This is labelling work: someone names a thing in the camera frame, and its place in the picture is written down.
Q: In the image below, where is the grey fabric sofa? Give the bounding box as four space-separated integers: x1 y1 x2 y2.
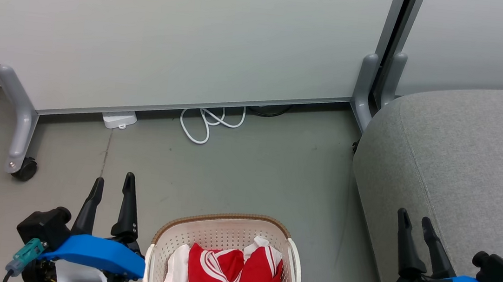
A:
339 70 503 282

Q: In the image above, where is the black cable under partition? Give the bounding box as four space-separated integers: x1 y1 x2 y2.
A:
247 99 294 120

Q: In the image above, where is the grey partition foot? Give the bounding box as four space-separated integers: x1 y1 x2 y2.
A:
347 52 381 135
0 64 45 177
378 50 409 112

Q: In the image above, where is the teal plug black left cable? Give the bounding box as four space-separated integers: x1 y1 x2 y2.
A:
2 235 46 282

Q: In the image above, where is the small white power adapter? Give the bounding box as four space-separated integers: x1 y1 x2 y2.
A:
100 108 139 132

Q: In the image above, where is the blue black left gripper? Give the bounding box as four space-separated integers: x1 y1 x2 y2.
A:
37 164 155 282

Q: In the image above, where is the looped white cable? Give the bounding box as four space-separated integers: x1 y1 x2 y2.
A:
177 100 247 150

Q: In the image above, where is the white plastic laundry basket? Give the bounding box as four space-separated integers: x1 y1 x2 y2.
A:
142 203 308 282

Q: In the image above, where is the wide white partition panel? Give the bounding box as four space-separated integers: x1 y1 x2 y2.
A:
0 0 408 152

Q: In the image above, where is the narrow white partition panel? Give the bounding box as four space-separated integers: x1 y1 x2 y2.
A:
393 0 503 108

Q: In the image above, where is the red white jersey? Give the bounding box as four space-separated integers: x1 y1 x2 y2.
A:
162 227 293 282

